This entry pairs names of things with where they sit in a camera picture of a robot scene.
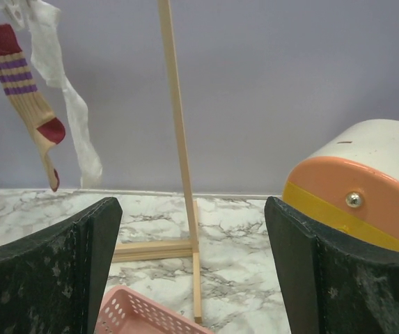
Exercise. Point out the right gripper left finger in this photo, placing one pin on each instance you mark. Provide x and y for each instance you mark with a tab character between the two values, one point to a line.
53	281

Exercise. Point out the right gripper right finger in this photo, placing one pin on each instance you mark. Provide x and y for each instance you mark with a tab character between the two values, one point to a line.
331	282

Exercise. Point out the maroon beige purple-striped sock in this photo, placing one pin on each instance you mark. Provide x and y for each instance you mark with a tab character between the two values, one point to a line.
44	128

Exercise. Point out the white sock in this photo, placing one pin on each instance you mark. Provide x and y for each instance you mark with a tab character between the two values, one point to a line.
47	58

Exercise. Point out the pink plastic basket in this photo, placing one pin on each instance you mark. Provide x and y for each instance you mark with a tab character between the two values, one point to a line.
125	311

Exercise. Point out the white round drawer cabinet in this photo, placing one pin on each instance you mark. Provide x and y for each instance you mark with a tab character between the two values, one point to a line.
351	184

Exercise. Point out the wooden clothes rack frame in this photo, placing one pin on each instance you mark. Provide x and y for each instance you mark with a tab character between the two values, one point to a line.
159	250

